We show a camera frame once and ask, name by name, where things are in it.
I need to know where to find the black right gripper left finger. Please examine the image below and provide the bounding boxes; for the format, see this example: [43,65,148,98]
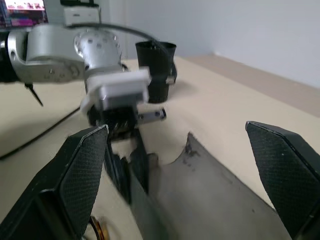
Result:
[0,125,109,240]

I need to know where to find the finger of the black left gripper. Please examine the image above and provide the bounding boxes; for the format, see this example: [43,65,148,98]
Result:
[129,128,150,195]
[104,138,132,205]

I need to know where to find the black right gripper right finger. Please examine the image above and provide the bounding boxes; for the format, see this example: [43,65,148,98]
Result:
[245,120,320,240]

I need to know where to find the white marker with black cap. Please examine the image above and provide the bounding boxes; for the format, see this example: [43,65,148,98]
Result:
[138,107,168,124]

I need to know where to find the amber framed glasses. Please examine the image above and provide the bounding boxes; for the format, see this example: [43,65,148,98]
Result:
[84,216,111,240]

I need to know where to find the black cup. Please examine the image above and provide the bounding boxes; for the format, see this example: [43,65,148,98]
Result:
[135,40,177,104]

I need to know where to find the white box device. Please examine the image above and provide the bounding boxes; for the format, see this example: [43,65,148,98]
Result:
[62,6,101,27]

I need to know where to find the computer monitor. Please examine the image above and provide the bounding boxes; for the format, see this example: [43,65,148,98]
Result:
[0,0,49,30]

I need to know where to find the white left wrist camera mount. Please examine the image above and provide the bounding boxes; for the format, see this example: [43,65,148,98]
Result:
[79,66,152,114]

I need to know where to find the black cable tie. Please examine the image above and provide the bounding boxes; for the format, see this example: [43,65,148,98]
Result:
[24,83,44,108]

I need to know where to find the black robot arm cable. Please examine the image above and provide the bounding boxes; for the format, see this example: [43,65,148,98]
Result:
[65,22,161,49]

